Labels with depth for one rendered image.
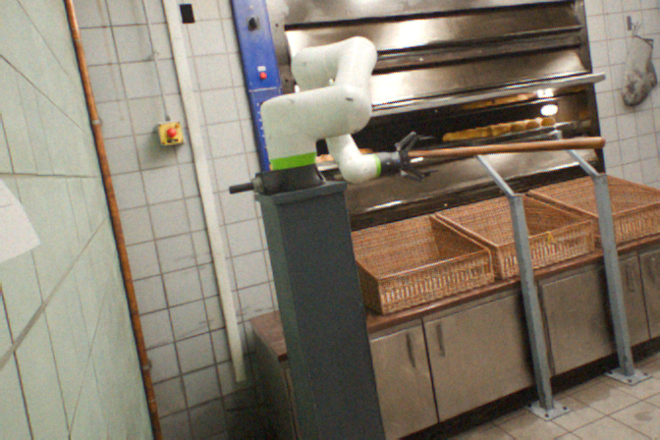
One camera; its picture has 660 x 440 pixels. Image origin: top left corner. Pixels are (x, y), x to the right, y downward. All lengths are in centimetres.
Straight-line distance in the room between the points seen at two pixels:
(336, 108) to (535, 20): 217
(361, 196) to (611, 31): 192
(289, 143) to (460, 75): 175
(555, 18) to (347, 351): 251
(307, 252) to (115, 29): 146
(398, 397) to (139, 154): 147
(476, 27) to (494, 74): 27
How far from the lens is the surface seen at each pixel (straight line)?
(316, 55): 171
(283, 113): 133
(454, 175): 287
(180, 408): 258
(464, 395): 241
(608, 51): 367
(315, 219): 132
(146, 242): 238
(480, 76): 301
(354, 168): 192
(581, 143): 156
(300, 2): 263
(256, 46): 246
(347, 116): 129
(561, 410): 264
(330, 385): 143
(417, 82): 279
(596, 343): 283
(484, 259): 237
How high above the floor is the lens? 131
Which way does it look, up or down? 4 degrees down
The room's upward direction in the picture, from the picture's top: 10 degrees counter-clockwise
